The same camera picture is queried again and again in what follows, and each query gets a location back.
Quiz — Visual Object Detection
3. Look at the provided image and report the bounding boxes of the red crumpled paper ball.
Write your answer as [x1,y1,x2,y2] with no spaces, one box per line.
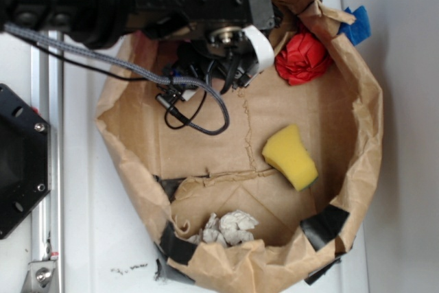
[275,23,333,86]

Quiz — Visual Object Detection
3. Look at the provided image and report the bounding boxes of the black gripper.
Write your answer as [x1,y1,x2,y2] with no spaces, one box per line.
[133,0,283,89]

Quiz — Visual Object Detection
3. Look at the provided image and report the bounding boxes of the white plastic board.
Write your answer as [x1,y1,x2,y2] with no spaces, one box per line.
[60,0,369,292]

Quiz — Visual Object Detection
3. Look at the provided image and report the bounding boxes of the black tape bottom right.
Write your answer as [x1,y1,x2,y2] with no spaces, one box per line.
[300,204,350,251]

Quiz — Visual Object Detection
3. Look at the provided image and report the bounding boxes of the black tape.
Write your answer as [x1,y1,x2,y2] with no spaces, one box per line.
[159,222,198,266]
[300,204,350,251]

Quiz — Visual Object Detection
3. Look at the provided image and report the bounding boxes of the brown paper bag tray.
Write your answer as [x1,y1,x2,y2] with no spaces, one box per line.
[96,0,383,292]

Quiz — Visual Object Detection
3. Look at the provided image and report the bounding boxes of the white ribbon cable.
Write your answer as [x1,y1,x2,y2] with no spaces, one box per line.
[242,25,275,69]

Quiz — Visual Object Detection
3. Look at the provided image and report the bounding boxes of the yellow sponge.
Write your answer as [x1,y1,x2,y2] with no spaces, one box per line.
[262,124,318,191]

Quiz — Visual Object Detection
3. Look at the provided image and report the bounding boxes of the blue tape piece right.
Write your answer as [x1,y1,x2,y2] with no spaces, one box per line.
[338,5,372,46]

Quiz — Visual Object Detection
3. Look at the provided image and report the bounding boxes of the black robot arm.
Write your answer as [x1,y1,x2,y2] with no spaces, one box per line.
[1,0,282,89]

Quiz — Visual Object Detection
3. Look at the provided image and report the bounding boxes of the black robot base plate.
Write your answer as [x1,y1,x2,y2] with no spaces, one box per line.
[1,84,50,239]

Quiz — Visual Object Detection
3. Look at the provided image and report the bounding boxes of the aluminium frame rail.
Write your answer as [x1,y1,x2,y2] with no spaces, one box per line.
[31,47,64,292]

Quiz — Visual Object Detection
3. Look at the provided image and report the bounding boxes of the white crumpled paper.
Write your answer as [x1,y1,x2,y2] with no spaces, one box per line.
[187,210,259,248]

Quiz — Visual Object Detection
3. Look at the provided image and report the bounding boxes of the grey braided cable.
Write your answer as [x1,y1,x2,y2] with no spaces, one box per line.
[3,21,230,136]

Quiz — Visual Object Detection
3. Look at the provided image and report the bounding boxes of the metal corner bracket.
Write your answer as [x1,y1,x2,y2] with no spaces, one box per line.
[21,261,59,293]

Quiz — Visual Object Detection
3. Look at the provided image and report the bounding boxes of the black tape bottom left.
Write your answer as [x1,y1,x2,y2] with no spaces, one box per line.
[159,222,198,266]

